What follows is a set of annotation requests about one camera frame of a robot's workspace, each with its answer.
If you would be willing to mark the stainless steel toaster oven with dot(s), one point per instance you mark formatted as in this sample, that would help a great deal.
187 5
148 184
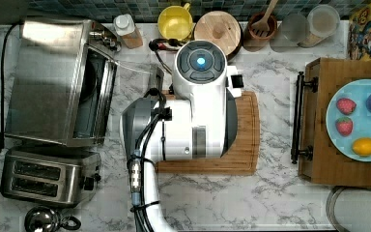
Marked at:
49 76

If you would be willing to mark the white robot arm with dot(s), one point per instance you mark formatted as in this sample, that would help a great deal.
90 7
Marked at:
200 123

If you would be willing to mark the black pan inside oven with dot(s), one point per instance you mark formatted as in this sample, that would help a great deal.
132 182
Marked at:
89 96

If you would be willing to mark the bamboo cutting board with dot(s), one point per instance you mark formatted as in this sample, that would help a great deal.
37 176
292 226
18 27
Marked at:
240 159

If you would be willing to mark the yellow mug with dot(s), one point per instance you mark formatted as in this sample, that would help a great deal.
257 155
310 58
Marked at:
175 22

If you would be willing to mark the dark jar with wooden lid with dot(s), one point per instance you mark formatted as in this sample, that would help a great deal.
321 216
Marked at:
221 29

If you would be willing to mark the bottle with white cap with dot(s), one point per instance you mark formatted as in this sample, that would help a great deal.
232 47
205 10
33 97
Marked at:
127 31

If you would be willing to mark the brown utensil cup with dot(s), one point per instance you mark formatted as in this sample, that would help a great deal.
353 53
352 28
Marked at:
255 38

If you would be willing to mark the stainless steel two-slot toaster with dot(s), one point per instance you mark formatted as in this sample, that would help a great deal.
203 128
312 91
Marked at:
55 176

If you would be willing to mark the frosted plastic cup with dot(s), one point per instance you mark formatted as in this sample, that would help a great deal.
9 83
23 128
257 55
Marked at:
291 31

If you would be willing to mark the toy strawberry lower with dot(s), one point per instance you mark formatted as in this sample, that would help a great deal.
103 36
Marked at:
344 126

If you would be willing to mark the toy strawberry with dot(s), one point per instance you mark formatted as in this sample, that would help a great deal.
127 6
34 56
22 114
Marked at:
346 106
344 126

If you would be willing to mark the toy strawberry upper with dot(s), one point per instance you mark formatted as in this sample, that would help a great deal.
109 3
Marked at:
346 106

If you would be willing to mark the lidded frosted plastic container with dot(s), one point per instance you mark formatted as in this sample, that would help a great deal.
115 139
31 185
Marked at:
323 21

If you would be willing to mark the yellow toy lemon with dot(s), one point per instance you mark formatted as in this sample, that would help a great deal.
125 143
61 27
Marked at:
362 146

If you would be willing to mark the yellow cereal box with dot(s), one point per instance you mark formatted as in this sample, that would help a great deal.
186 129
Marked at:
368 30

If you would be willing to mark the wooden tray with black handle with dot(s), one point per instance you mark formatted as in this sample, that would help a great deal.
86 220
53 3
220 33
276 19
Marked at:
319 160

